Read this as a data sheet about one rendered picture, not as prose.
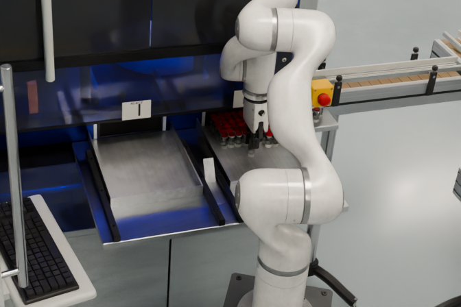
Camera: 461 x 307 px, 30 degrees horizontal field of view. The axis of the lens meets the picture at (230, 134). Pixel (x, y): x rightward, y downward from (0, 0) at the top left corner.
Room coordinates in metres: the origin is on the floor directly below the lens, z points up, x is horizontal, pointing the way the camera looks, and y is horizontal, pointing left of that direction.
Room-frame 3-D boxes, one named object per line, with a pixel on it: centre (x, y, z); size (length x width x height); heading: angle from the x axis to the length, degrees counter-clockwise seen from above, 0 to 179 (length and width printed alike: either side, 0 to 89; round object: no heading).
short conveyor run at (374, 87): (2.59, -0.48, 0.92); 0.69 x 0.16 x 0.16; 111
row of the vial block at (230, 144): (2.19, -0.06, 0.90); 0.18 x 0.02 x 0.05; 111
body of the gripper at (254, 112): (2.13, -0.07, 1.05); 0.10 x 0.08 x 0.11; 21
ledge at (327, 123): (2.40, -0.26, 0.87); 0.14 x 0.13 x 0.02; 21
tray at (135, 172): (2.03, 0.25, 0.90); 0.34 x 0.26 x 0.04; 21
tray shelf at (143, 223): (2.03, 0.06, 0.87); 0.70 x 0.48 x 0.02; 111
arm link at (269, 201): (1.49, -0.11, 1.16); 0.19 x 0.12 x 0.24; 97
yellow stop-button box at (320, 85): (2.35, -0.26, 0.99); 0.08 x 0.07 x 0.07; 21
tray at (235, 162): (2.15, -0.07, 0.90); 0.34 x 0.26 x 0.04; 21
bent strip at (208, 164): (1.95, 0.03, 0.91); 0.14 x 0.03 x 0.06; 20
